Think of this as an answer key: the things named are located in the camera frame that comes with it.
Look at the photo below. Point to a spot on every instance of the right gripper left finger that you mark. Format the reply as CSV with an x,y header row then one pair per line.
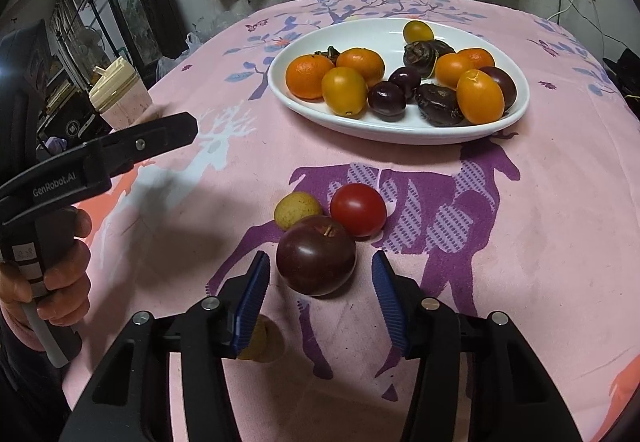
x,y
127,397

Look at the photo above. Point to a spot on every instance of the dark water chestnut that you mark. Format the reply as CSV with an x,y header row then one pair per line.
x,y
331,53
422,56
438,104
441,48

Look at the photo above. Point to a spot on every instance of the yellow-green round fruit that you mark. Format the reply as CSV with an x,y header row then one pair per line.
x,y
416,30

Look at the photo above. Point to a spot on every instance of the small orange back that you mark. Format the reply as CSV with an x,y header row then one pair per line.
x,y
479,57

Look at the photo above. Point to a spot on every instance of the large dark red plum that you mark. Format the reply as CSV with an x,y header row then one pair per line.
x,y
505,82

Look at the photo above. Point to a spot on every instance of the dark cherry front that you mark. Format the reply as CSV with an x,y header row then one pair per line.
x,y
387,101

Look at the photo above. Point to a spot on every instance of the large mandarin orange front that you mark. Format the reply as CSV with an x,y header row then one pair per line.
x,y
304,75

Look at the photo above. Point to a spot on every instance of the person left hand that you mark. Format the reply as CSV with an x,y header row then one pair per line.
x,y
67,283

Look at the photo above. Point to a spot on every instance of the dark cherry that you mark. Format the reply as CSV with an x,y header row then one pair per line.
x,y
387,101
408,79

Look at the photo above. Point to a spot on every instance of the small tan longan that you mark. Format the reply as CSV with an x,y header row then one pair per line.
x,y
267,343

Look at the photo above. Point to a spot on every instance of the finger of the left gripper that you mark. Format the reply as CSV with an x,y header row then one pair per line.
x,y
122,150

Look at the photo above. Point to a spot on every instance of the small orange kumquat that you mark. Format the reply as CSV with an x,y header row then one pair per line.
x,y
450,67
479,97

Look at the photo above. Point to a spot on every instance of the pink deer print tablecloth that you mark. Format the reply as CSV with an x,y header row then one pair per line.
x,y
540,222

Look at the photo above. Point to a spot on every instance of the large mandarin orange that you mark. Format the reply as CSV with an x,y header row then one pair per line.
x,y
368,63
304,75

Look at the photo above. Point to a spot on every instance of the orange-yellow kumquat front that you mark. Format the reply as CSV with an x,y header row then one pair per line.
x,y
345,92

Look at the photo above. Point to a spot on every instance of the white oval plate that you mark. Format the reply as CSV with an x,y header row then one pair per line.
x,y
384,36

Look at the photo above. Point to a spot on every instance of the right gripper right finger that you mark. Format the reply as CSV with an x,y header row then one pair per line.
x,y
513,397

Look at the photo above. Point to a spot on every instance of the beige lidded plastic cup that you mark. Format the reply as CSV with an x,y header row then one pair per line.
x,y
119,95

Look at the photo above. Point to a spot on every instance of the red cherry tomato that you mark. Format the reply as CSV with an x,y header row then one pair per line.
x,y
360,209

